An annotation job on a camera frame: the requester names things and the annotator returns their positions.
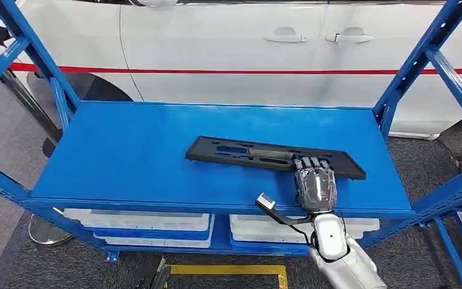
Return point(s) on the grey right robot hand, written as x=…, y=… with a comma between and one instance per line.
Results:
x=315, y=189

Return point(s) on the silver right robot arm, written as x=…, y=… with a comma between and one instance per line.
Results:
x=330, y=239

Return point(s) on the yellow floor tape square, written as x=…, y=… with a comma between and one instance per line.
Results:
x=223, y=269

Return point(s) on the blue metal shelf rack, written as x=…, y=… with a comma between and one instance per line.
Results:
x=175, y=159

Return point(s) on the white car with red stripe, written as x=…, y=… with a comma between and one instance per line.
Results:
x=215, y=40

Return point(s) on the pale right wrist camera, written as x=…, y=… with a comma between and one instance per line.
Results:
x=266, y=200

